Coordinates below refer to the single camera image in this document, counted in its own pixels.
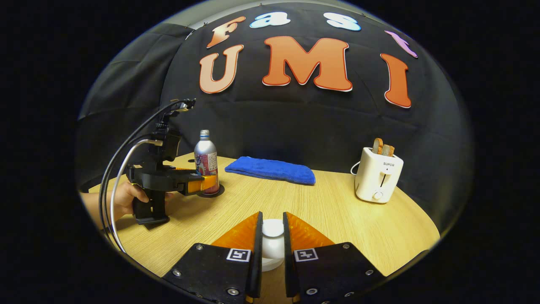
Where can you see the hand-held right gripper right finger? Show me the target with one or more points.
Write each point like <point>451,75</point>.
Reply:
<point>290,261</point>

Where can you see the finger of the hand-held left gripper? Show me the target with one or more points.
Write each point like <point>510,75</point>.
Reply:
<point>185,169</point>
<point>200,185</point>

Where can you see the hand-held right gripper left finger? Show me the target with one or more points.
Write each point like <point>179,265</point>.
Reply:
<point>256,261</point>

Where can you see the dark round coaster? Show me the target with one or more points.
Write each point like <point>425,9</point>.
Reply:
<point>220,191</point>

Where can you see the silver water bottle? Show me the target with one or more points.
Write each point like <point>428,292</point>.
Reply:
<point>206,156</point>

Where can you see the white teacup lid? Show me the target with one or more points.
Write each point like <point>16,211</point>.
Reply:
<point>273,236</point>

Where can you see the blue folded towel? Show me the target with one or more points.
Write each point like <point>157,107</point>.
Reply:
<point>270,169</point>

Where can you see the white toaster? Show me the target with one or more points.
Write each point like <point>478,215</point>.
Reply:
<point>377,179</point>

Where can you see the toast slice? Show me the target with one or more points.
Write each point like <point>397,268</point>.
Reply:
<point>388,150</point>
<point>377,145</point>

